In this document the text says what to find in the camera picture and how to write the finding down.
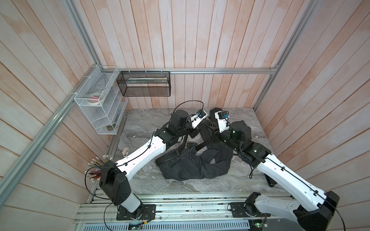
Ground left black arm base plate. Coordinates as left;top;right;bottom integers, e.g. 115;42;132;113
116;204;156;221

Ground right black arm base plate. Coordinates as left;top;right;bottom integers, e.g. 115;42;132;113
228;202;271;218

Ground aluminium frame rail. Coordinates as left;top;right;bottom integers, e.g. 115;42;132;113
0;0;321;207

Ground black flat object on table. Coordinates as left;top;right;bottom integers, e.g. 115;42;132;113
265;174;277;187

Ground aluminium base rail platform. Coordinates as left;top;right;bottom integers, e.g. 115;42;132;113
74;193;302;231

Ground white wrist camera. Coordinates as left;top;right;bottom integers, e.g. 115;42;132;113
214;111;229;133
190;109;208;129

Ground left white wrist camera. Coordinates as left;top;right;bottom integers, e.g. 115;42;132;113
190;109;208;129

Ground black mesh wall basket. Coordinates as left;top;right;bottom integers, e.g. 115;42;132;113
116;71;172;97

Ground white wire mesh shelf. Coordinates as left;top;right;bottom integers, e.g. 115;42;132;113
74;65;128;135

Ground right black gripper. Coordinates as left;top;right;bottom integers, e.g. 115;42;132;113
206;123;243;156

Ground tape roll in shelf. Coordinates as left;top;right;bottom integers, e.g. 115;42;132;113
86;92;106;105

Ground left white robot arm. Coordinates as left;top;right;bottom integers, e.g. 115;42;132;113
99;109;208;215

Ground bundle of coloured pencils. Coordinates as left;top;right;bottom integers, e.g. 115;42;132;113
85;155;113;181

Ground black leather belt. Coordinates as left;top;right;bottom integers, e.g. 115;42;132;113
176;119;218;163

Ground dark grey trousers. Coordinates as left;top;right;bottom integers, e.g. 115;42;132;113
155;107;234;182

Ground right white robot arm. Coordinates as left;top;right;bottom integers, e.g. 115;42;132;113
215;119;340;231

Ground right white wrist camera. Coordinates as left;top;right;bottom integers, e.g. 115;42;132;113
214;111;229;133

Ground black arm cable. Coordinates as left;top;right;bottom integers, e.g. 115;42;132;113
172;100;204;116

